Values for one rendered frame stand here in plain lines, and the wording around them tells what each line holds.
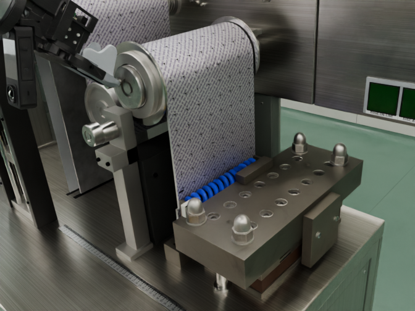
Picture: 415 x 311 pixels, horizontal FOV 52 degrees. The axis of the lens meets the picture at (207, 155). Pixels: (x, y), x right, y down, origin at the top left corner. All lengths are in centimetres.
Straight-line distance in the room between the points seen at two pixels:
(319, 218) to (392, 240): 169
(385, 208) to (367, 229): 174
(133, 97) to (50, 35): 17
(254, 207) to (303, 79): 30
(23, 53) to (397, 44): 59
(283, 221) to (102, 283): 36
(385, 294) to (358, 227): 120
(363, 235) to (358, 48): 38
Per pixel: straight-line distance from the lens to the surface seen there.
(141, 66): 71
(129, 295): 83
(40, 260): 97
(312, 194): 82
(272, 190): 82
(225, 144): 86
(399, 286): 221
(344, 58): 86
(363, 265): 98
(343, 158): 91
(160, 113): 72
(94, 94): 88
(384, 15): 82
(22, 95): 65
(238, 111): 87
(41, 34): 66
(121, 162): 78
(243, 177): 84
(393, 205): 274
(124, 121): 76
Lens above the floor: 146
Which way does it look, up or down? 27 degrees down
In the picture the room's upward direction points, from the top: 4 degrees counter-clockwise
